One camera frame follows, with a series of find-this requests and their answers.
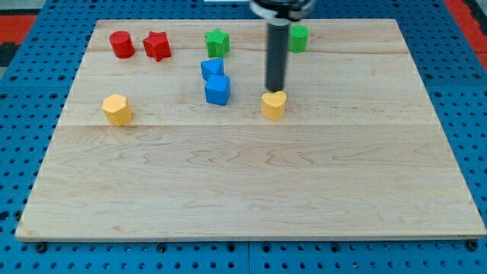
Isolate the yellow heart block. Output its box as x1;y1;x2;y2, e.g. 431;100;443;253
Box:
261;91;287;121

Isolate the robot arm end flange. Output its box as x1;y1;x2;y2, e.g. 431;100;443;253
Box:
249;0;317;21

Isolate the blue cube block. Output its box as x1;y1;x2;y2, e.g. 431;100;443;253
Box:
205;75;231;106

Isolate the blue triangular block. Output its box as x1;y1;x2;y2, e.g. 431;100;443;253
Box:
200;58;224;81

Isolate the green star block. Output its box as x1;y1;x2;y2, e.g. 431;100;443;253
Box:
205;28;230;58

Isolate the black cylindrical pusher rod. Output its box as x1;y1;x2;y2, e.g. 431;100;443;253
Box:
266;21;290;92

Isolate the green cylinder block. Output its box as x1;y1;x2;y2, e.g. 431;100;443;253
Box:
288;25;309;53

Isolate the wooden board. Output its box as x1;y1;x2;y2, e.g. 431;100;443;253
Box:
15;19;486;242

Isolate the red star block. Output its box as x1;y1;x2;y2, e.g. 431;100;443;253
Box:
143;31;172;62

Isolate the yellow hexagon block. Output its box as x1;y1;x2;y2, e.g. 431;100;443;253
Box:
102;94;133;126

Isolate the red cylinder block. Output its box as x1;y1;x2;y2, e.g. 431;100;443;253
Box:
109;30;135;59

